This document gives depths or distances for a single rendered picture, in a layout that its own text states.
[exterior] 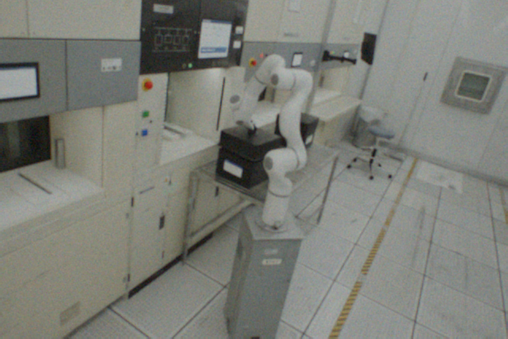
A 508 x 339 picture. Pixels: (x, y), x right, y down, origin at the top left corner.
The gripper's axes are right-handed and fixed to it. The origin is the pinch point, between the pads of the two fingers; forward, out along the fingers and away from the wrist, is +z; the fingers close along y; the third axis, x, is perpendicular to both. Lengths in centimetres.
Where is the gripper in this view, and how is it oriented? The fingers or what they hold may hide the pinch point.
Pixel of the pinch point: (251, 130)
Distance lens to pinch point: 223.1
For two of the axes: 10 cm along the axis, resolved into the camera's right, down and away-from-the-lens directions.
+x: -5.3, 7.9, -3.0
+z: 2.8, 5.0, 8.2
